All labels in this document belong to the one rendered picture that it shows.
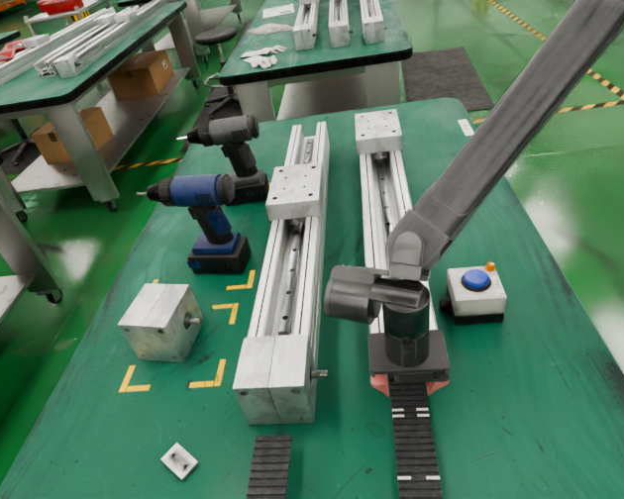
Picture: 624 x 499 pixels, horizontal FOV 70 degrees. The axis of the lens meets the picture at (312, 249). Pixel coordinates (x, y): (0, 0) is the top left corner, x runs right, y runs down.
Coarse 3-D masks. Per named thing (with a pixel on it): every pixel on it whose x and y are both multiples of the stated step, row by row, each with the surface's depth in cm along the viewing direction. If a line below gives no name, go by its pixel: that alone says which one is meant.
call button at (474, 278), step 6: (468, 270) 75; (474, 270) 74; (480, 270) 74; (468, 276) 74; (474, 276) 73; (480, 276) 73; (486, 276) 73; (468, 282) 73; (474, 282) 72; (480, 282) 72; (486, 282) 72
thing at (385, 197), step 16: (368, 160) 107; (384, 160) 114; (400, 160) 105; (368, 176) 101; (384, 176) 106; (400, 176) 99; (368, 192) 96; (384, 192) 100; (400, 192) 94; (368, 208) 92; (384, 208) 95; (400, 208) 90; (368, 224) 87; (384, 224) 91; (368, 240) 83; (384, 240) 89; (368, 256) 80; (384, 256) 85; (432, 304) 69; (432, 320) 66
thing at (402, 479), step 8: (400, 480) 54; (408, 480) 54; (416, 480) 54; (424, 480) 54; (432, 480) 54; (400, 488) 54; (408, 488) 54; (416, 488) 53; (424, 488) 53; (432, 488) 53; (440, 488) 53
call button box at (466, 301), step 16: (448, 272) 77; (464, 272) 76; (496, 272) 75; (448, 288) 78; (464, 288) 74; (480, 288) 73; (496, 288) 72; (448, 304) 77; (464, 304) 72; (480, 304) 72; (496, 304) 72; (464, 320) 75; (480, 320) 74; (496, 320) 74
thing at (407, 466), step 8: (400, 464) 56; (408, 464) 56; (416, 464) 56; (424, 464) 56; (432, 464) 56; (400, 472) 55; (408, 472) 55; (416, 472) 55; (424, 472) 55; (432, 472) 55
